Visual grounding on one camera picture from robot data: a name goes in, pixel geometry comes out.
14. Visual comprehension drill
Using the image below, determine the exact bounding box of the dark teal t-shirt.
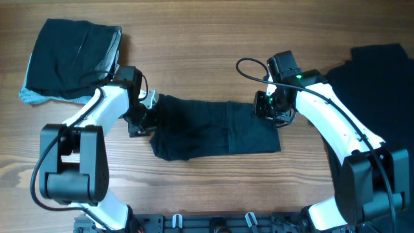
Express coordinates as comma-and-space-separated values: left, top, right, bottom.
150, 94, 281, 161

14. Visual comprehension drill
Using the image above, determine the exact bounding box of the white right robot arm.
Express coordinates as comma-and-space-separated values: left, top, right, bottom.
255, 74, 409, 232

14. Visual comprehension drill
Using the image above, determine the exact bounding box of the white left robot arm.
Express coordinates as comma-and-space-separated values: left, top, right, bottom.
30, 82, 157, 232

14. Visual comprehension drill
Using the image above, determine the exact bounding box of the dark clothes pile right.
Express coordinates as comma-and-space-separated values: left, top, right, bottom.
326, 43, 413, 168

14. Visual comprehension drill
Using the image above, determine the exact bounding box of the folded dark clothes stack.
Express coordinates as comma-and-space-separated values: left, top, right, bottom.
25, 19, 122, 99

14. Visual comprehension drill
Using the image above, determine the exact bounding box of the grey folded garment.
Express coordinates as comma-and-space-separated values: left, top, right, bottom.
19, 26, 122, 104

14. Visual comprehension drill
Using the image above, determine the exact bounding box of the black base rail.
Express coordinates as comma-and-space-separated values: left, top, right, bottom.
73, 212, 308, 233

